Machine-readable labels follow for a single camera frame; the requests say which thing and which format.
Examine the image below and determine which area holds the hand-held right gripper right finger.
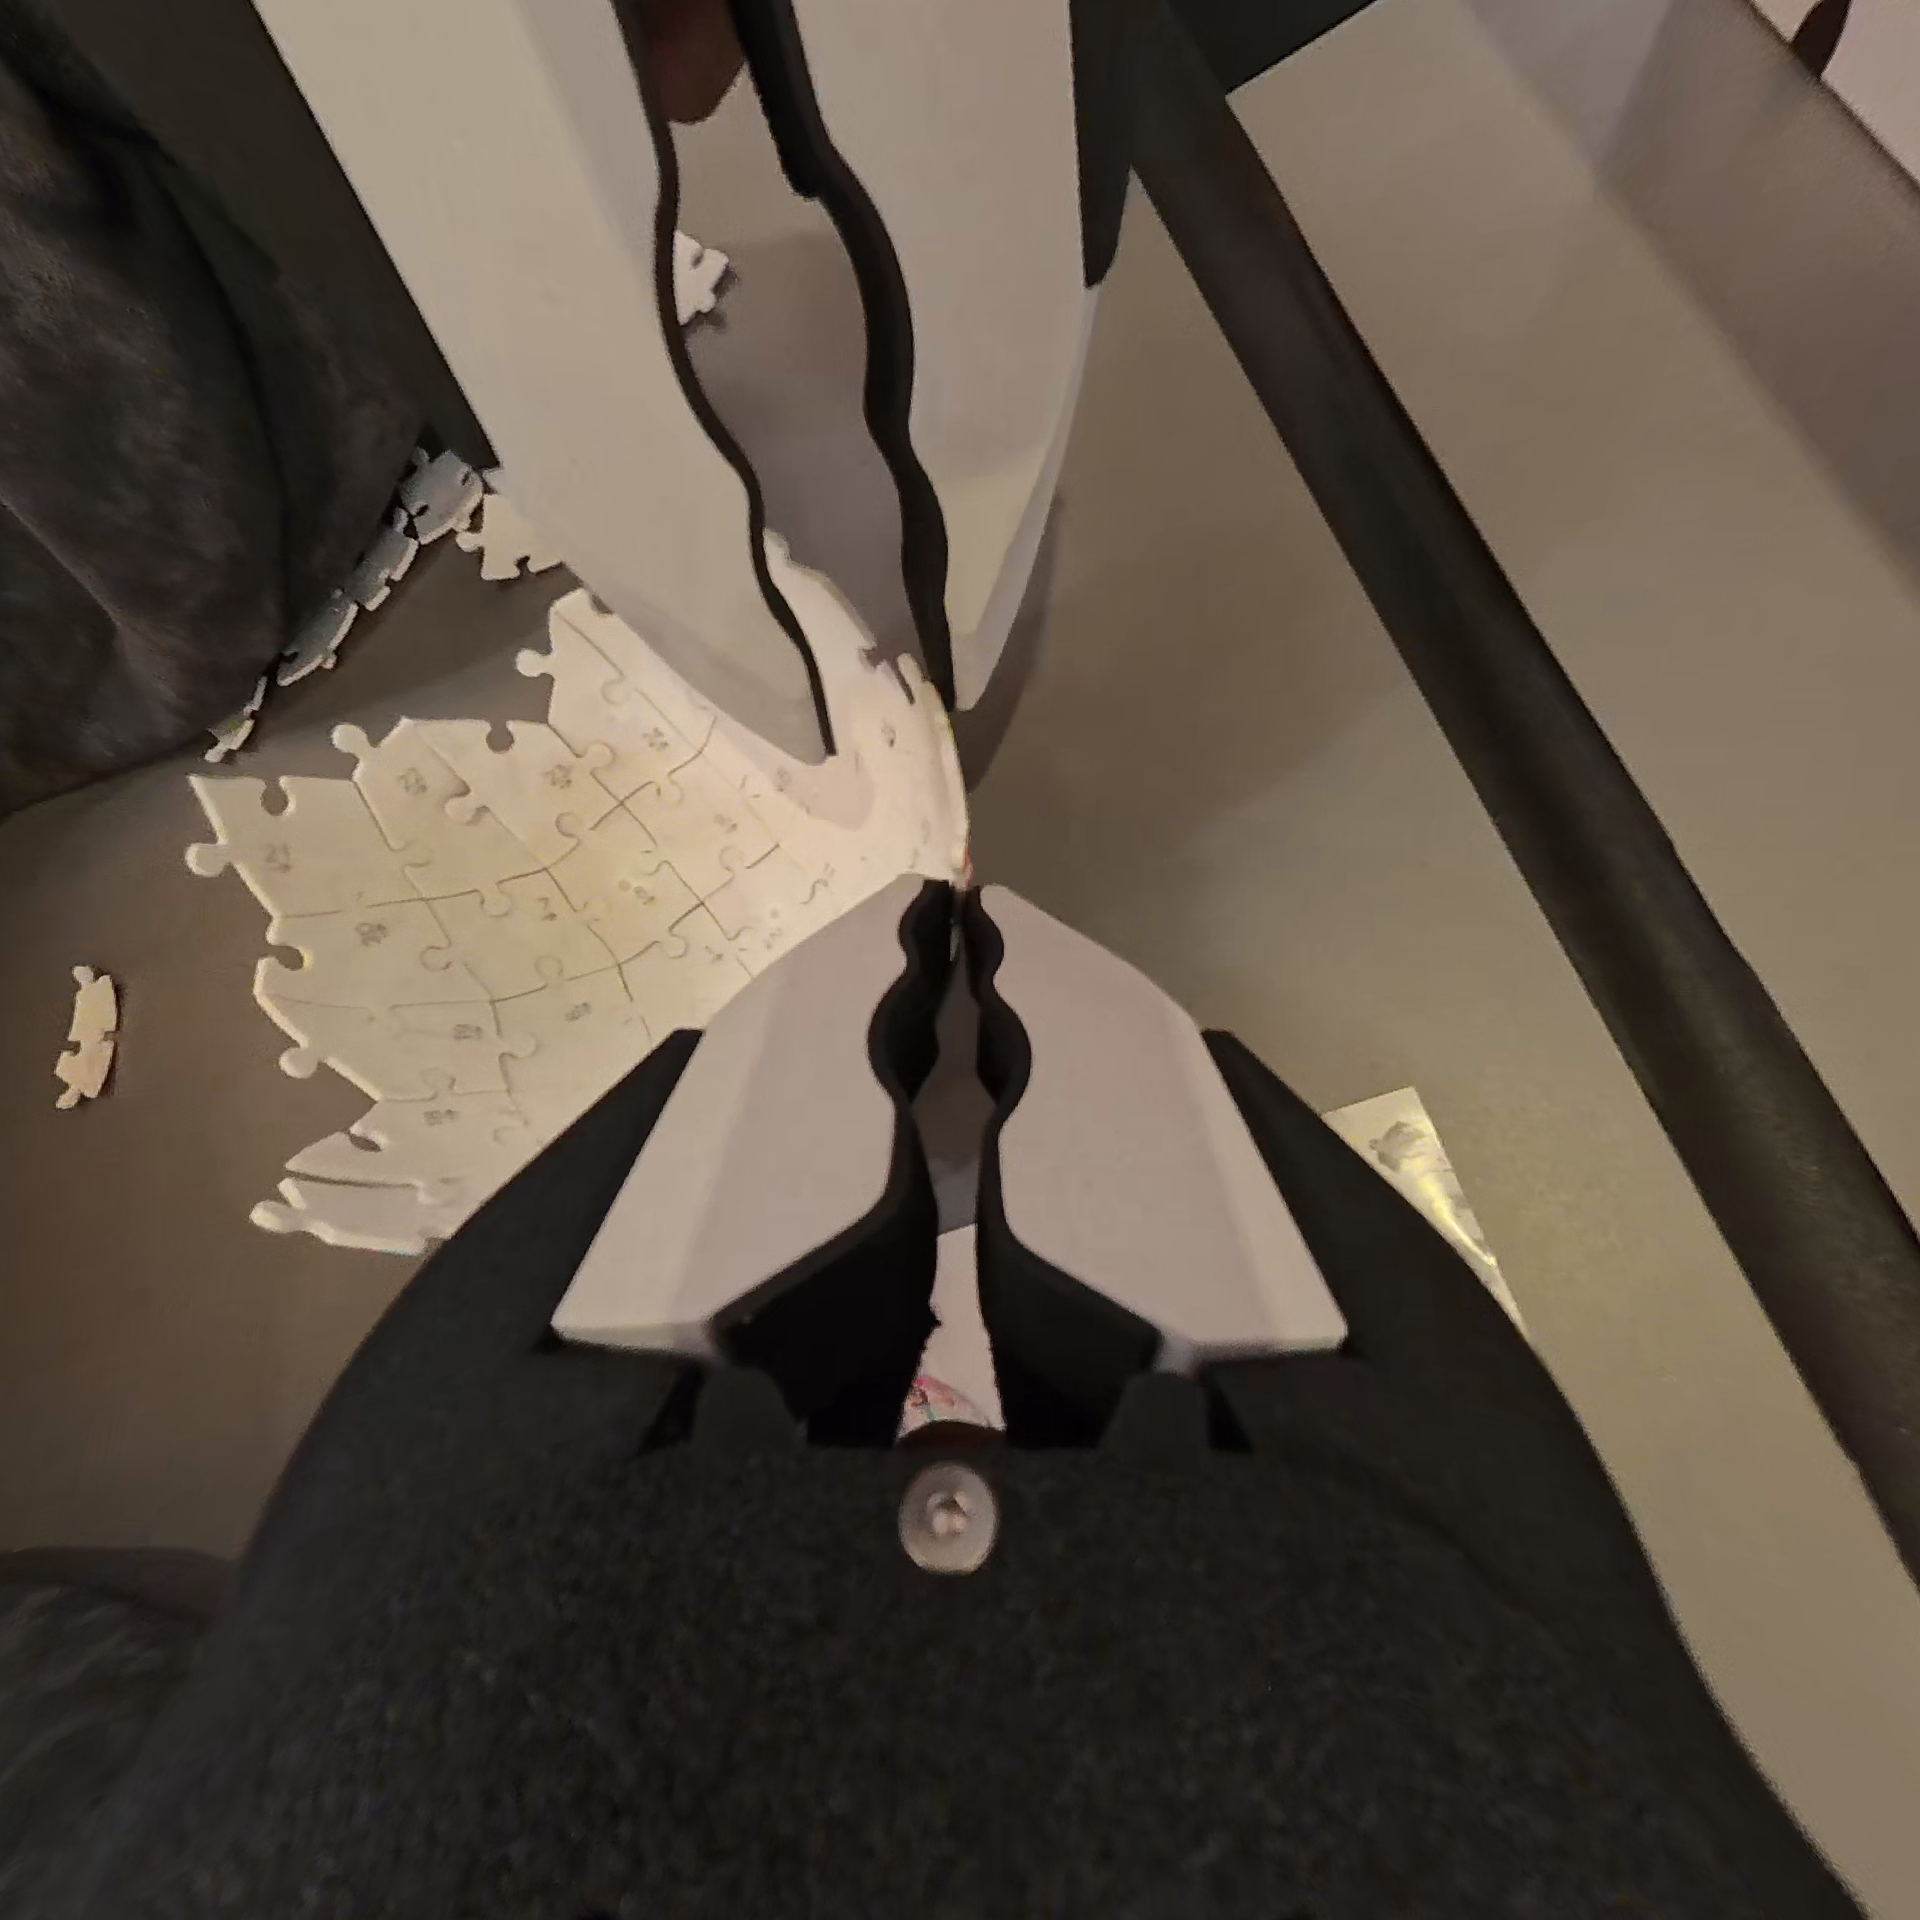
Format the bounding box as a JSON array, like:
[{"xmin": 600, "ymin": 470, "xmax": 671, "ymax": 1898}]
[{"xmin": 968, "ymin": 887, "xmax": 1351, "ymax": 1370}]

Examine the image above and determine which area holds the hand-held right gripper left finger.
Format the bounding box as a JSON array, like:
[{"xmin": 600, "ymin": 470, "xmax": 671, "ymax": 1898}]
[{"xmin": 552, "ymin": 887, "xmax": 955, "ymax": 1370}]

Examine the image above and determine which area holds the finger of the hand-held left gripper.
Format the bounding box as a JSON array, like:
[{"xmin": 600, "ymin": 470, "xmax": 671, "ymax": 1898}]
[
  {"xmin": 720, "ymin": 0, "xmax": 1107, "ymax": 724},
  {"xmin": 254, "ymin": 0, "xmax": 842, "ymax": 758}
]

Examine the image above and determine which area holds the partly built white puzzle ball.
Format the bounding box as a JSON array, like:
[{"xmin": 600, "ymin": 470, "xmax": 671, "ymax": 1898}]
[{"xmin": 191, "ymin": 534, "xmax": 982, "ymax": 1257}]

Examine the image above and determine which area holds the pile of loose puzzle pieces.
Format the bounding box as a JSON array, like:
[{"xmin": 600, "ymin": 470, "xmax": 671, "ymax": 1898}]
[{"xmin": 207, "ymin": 232, "xmax": 737, "ymax": 758}]

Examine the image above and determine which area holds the white puzzle piece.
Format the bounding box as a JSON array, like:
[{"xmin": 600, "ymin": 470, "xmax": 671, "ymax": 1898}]
[{"xmin": 55, "ymin": 966, "xmax": 119, "ymax": 1117}]

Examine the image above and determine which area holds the printed instruction sheet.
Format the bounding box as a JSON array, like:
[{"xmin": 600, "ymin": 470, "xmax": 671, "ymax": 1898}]
[{"xmin": 900, "ymin": 1085, "xmax": 1522, "ymax": 1447}]

